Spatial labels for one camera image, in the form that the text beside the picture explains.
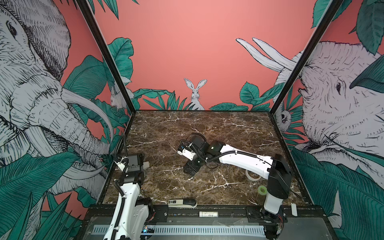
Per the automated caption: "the white remote control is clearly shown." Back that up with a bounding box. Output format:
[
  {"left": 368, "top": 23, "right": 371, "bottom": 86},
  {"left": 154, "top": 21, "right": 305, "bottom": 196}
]
[{"left": 143, "top": 162, "right": 150, "bottom": 169}]

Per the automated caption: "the white battery cover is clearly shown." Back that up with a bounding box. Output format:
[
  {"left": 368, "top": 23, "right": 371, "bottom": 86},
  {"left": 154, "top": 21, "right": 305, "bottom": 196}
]
[{"left": 291, "top": 203, "right": 298, "bottom": 217}]

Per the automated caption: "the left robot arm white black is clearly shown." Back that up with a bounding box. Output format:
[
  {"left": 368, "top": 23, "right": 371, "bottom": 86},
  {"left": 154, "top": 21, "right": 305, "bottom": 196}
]
[{"left": 103, "top": 153, "right": 155, "bottom": 240}]

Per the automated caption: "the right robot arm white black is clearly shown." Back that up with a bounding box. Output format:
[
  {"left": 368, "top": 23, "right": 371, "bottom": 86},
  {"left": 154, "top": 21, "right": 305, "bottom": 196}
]
[{"left": 178, "top": 133, "right": 293, "bottom": 224}]

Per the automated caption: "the black and white stapler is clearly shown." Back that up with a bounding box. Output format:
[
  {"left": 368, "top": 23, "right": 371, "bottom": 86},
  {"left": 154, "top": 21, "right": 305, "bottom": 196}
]
[{"left": 168, "top": 198, "right": 197, "bottom": 209}]

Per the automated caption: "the white tape roll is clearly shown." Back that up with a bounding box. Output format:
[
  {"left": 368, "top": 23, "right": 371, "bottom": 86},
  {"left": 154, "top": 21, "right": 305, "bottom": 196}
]
[{"left": 246, "top": 170, "right": 262, "bottom": 182}]

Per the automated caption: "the green tape roll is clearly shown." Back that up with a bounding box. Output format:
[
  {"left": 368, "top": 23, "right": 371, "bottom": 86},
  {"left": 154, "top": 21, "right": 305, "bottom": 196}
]
[{"left": 258, "top": 185, "right": 268, "bottom": 196}]

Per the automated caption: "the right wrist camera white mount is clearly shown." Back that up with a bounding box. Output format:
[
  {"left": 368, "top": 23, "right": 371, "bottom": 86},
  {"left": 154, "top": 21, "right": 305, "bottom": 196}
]
[{"left": 177, "top": 143, "right": 197, "bottom": 161}]

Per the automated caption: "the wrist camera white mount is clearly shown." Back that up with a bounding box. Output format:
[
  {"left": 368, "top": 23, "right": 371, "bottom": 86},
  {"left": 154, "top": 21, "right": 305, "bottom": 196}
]
[
  {"left": 115, "top": 162, "right": 126, "bottom": 172},
  {"left": 177, "top": 143, "right": 197, "bottom": 161}
]

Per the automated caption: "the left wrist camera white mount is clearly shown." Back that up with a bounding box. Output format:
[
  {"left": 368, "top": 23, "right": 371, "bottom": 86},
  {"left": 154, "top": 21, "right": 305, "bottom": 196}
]
[{"left": 115, "top": 162, "right": 126, "bottom": 172}]

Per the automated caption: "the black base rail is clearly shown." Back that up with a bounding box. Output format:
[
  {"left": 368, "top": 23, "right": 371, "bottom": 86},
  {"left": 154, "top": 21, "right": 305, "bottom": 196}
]
[{"left": 86, "top": 204, "right": 326, "bottom": 224}]

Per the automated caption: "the white label tube on rail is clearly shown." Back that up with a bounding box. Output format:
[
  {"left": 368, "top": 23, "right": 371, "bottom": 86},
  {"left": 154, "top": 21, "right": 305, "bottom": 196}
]
[{"left": 199, "top": 211, "right": 219, "bottom": 218}]

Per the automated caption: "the white slotted cable duct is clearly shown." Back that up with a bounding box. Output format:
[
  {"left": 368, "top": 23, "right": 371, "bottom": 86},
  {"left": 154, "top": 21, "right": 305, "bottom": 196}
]
[{"left": 90, "top": 224, "right": 267, "bottom": 237}]

